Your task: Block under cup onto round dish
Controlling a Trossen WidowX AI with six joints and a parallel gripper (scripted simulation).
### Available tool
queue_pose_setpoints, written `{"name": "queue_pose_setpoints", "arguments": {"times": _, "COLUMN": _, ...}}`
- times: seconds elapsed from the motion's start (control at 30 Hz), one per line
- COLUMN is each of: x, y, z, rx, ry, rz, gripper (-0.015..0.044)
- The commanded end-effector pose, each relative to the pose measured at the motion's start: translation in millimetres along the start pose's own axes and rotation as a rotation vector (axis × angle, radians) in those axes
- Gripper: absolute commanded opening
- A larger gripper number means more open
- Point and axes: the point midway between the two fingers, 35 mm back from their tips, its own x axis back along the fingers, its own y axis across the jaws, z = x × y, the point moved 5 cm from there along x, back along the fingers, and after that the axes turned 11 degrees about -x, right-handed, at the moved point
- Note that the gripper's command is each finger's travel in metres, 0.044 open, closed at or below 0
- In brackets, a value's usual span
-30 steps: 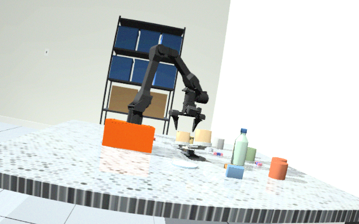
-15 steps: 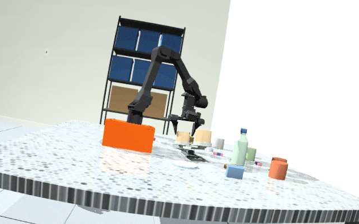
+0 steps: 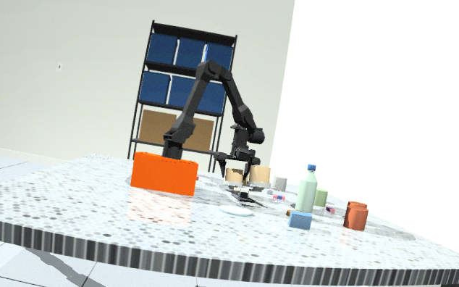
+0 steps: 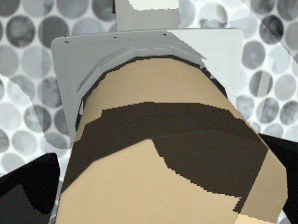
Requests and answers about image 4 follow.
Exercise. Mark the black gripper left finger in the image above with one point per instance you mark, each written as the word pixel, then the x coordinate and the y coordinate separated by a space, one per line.
pixel 27 195

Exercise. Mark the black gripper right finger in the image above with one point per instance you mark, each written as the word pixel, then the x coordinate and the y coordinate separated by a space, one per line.
pixel 287 153

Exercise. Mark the tan cylinder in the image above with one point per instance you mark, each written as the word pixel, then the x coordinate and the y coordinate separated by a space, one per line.
pixel 159 143

